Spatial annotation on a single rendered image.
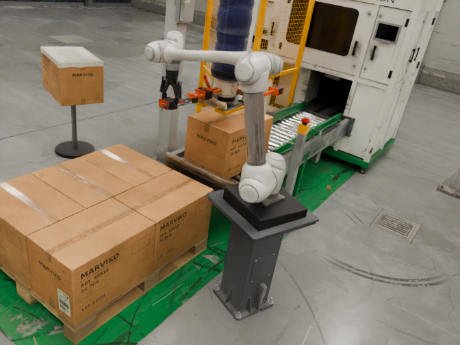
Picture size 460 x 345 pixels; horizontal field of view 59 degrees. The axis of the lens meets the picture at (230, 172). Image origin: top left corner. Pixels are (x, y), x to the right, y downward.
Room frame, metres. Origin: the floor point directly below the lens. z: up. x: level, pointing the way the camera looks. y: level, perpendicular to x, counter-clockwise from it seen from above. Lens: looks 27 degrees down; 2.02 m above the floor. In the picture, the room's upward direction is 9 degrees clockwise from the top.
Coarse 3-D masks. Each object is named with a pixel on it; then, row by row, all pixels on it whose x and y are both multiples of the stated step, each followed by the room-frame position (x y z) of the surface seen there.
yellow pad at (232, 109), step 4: (240, 100) 2.87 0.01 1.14; (228, 104) 2.73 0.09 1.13; (240, 104) 2.85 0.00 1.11; (216, 108) 2.69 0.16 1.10; (220, 108) 2.69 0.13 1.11; (228, 108) 2.72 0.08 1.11; (232, 108) 2.73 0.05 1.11; (236, 108) 2.76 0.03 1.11; (240, 108) 2.80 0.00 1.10; (220, 112) 2.66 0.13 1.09; (224, 112) 2.64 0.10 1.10; (228, 112) 2.66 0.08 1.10; (232, 112) 2.71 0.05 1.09
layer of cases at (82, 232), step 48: (0, 192) 2.09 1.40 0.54; (48, 192) 2.17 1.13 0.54; (96, 192) 2.26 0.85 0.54; (144, 192) 2.36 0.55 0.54; (192, 192) 2.46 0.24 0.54; (0, 240) 1.88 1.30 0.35; (48, 240) 1.72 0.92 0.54; (96, 240) 1.78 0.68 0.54; (144, 240) 1.96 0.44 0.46; (192, 240) 2.39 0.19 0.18; (48, 288) 1.64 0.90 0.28; (96, 288) 1.65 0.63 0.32
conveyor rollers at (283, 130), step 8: (296, 112) 4.64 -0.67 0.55; (304, 112) 4.69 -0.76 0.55; (280, 120) 4.25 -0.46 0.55; (288, 120) 4.30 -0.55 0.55; (296, 120) 4.34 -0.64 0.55; (312, 120) 4.44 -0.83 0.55; (320, 120) 4.48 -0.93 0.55; (272, 128) 3.99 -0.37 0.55; (280, 128) 4.03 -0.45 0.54; (288, 128) 4.08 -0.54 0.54; (296, 128) 4.13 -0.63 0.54; (328, 128) 4.25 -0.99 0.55; (272, 136) 3.77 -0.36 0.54; (280, 136) 3.82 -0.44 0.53; (288, 136) 3.87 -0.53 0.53; (312, 136) 3.94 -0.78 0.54; (272, 144) 3.56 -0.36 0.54; (280, 144) 3.62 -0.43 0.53; (288, 152) 3.47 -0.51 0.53; (240, 176) 2.81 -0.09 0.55
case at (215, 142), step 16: (208, 112) 3.02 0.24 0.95; (240, 112) 3.15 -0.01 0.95; (192, 128) 2.85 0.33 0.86; (208, 128) 2.77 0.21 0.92; (224, 128) 2.75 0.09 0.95; (240, 128) 2.80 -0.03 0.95; (192, 144) 2.84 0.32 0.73; (208, 144) 2.76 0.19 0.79; (224, 144) 2.68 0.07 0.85; (240, 144) 2.81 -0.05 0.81; (192, 160) 2.84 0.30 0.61; (208, 160) 2.75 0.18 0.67; (224, 160) 2.67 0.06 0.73; (240, 160) 2.84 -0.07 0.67; (224, 176) 2.68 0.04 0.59
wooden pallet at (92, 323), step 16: (176, 256) 2.24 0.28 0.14; (192, 256) 2.41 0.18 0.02; (160, 272) 2.18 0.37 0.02; (16, 288) 1.81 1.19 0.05; (144, 288) 1.98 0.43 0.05; (32, 304) 1.75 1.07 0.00; (48, 304) 1.65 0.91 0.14; (112, 304) 1.83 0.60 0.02; (128, 304) 1.86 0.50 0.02; (64, 320) 1.57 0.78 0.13; (96, 320) 1.65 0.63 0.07; (80, 336) 1.55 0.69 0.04
